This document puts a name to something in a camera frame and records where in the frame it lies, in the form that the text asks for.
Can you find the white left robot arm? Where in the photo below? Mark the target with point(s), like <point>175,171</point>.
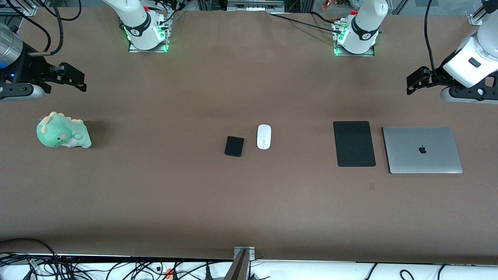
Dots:
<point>363,27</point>

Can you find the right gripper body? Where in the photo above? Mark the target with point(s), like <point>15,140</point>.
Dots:
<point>26,68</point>

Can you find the aluminium frame corner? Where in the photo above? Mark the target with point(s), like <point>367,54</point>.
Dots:
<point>17,7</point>
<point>480,15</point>

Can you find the black phone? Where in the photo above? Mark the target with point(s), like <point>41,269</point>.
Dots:
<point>234,146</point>

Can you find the silver laptop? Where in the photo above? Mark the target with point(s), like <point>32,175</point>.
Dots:
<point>422,149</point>

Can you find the green dinosaur plush toy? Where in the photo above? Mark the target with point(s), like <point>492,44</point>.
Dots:
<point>62,132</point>

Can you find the aluminium profile post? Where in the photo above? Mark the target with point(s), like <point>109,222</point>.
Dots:
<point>241,264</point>

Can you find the grey metal box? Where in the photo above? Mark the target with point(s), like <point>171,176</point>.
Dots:
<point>255,5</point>

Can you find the black mouse pad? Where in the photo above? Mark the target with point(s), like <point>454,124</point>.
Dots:
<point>354,144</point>

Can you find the white computer mouse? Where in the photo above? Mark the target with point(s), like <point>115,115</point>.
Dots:
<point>263,137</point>

